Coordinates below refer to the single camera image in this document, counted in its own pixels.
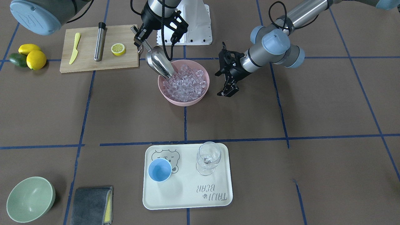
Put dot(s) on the cream serving tray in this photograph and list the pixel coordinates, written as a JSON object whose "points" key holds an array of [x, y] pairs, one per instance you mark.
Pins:
{"points": [[185, 187]]}

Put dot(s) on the yellow lemon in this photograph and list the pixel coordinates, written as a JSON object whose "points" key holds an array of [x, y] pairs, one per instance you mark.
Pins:
{"points": [[36, 60], [25, 49]]}

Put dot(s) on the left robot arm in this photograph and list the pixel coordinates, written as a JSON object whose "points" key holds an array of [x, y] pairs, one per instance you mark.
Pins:
{"points": [[270, 44]]}

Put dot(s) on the wooden cutting board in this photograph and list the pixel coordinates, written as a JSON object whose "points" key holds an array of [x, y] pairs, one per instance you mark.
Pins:
{"points": [[86, 49]]}

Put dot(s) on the silver metal ice scoop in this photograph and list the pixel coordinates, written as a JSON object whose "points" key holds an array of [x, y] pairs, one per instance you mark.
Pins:
{"points": [[157, 60]]}

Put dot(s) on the yellow plastic knife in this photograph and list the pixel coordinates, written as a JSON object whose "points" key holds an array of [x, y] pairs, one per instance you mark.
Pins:
{"points": [[75, 46]]}

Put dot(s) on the light blue cup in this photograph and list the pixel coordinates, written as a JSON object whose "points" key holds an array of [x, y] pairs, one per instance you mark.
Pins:
{"points": [[159, 170]]}

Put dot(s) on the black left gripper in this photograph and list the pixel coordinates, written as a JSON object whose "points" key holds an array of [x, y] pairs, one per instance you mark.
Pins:
{"points": [[239, 70]]}

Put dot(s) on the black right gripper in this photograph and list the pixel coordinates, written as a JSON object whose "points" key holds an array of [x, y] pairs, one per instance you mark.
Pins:
{"points": [[151, 20]]}

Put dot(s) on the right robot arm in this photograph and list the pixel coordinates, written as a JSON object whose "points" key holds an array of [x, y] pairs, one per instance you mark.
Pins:
{"points": [[44, 17]]}

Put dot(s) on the green lime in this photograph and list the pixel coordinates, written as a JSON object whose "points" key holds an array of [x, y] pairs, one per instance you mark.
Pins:
{"points": [[18, 59]]}

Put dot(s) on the half lemon slice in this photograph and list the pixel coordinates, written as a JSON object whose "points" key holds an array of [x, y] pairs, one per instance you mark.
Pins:
{"points": [[118, 49]]}

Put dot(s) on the pink bowl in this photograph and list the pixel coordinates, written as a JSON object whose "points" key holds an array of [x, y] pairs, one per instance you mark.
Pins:
{"points": [[176, 64]]}

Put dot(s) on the green bowl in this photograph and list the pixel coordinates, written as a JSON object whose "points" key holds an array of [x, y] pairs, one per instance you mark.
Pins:
{"points": [[30, 199]]}

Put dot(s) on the grey folded cloth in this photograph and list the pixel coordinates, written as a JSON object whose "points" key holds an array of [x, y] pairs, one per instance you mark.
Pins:
{"points": [[93, 206]]}

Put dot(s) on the steel muddler cylinder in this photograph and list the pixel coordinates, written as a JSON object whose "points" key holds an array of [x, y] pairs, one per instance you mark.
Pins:
{"points": [[98, 55]]}

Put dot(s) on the clear wine glass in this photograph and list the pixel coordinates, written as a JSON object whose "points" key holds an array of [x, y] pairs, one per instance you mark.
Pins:
{"points": [[208, 158]]}

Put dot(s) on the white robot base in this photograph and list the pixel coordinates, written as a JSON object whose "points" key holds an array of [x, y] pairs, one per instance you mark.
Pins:
{"points": [[194, 12]]}

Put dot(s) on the clear ice cubes pile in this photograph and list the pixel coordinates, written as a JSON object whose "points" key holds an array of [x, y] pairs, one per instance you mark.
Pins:
{"points": [[186, 85]]}

